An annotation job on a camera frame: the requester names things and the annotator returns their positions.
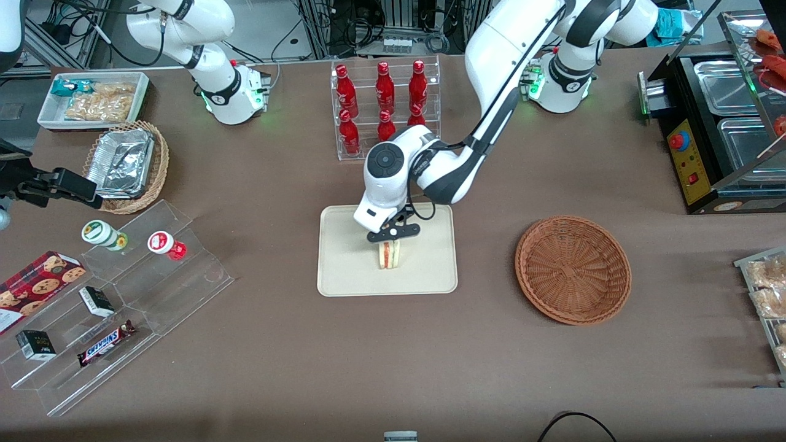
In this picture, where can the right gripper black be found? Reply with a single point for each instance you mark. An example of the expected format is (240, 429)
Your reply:
(35, 185)

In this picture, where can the triangle sandwich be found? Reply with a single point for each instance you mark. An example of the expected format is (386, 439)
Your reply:
(388, 256)

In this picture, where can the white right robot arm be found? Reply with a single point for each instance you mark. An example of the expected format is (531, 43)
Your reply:
(215, 80)

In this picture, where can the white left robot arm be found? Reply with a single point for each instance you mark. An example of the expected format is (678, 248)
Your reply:
(491, 49)

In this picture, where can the beige plastic tray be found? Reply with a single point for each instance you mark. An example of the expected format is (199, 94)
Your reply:
(344, 264)

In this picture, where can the light wicker basket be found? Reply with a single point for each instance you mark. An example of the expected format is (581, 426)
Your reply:
(161, 159)

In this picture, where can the brown wicker round basket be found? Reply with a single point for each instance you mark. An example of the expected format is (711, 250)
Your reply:
(571, 270)

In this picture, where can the green white drink cup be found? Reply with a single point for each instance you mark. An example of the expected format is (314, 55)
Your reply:
(101, 233)

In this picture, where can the silver foil containers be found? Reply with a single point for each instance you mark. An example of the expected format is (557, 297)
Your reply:
(123, 162)

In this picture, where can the white rectangular bin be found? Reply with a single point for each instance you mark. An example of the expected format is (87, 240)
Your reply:
(49, 116)

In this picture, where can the red cola bottle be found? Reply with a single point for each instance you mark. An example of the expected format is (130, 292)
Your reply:
(385, 86)
(350, 135)
(387, 123)
(418, 86)
(416, 115)
(346, 89)

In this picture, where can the red cookie box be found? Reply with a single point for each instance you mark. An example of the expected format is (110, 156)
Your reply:
(37, 285)

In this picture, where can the clear bag of crackers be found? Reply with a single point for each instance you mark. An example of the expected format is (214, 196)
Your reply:
(104, 103)

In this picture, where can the teal snack packet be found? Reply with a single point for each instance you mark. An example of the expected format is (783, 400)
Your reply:
(67, 87)

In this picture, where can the small black box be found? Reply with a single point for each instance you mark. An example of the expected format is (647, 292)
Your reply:
(97, 301)
(35, 345)

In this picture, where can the red white drink cup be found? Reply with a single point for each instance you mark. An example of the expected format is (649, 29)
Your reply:
(164, 244)

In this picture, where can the clear acrylic stepped display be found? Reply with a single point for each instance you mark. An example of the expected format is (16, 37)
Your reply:
(172, 294)

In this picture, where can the Snickers chocolate bar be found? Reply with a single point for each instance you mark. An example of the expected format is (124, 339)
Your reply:
(104, 344)

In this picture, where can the clear acrylic bottle rack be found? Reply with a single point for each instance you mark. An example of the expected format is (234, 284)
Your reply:
(368, 61)

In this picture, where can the white power strip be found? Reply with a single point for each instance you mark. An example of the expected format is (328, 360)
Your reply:
(396, 45)

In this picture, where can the small grey device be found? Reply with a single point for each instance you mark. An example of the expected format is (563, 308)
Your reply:
(400, 437)

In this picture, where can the black food warmer case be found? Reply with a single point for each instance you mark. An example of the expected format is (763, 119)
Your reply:
(675, 86)

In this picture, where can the teal plastic bag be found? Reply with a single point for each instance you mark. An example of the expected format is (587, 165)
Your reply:
(675, 24)

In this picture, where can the steel warmer pan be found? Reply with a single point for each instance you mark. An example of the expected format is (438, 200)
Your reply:
(746, 144)
(724, 86)

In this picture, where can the wrapped bread bun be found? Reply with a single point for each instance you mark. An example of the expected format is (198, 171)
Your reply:
(770, 273)
(772, 304)
(781, 331)
(782, 354)

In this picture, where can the red sausage in warmer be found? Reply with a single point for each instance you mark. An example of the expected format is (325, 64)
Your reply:
(775, 67)

